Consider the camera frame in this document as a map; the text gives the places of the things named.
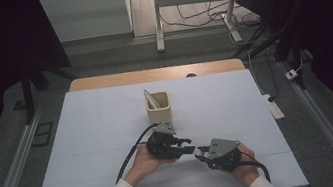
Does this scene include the white power strip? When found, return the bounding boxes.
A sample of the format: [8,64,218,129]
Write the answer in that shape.
[262,91,286,122]

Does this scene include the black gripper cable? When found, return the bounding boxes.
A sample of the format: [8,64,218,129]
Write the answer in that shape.
[107,122,169,185]
[237,156,273,187]

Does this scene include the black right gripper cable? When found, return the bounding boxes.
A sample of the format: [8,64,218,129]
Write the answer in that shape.
[237,156,273,187]

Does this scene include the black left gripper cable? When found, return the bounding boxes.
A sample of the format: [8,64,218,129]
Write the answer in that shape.
[107,122,169,185]

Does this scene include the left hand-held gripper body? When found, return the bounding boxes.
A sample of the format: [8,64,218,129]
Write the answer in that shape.
[142,119,187,164]

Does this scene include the small white adapter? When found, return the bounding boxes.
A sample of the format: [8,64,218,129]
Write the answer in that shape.
[284,68,300,82]

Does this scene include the beige pen holder cup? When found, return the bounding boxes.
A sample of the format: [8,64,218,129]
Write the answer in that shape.
[143,89,174,127]

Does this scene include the black tripod stand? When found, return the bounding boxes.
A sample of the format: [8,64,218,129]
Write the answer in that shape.
[228,18,309,100]
[16,53,85,125]

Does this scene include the white cabinet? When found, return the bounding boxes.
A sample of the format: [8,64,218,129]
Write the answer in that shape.
[37,0,135,47]

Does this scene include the black floor plate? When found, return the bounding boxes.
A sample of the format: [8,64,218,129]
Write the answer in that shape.
[29,121,57,149]

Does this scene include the white pen with label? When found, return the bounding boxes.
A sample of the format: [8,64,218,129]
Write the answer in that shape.
[142,87,161,112]

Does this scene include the person's right hand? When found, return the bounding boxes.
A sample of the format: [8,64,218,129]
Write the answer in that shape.
[227,141,262,187]

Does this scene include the tangled floor cables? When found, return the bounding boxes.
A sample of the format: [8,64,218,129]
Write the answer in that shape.
[159,0,263,41]

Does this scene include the person's left hand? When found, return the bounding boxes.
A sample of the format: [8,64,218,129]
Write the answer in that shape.
[118,138,182,187]

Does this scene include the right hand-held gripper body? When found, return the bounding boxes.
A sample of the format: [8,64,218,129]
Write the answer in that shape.
[202,134,245,176]

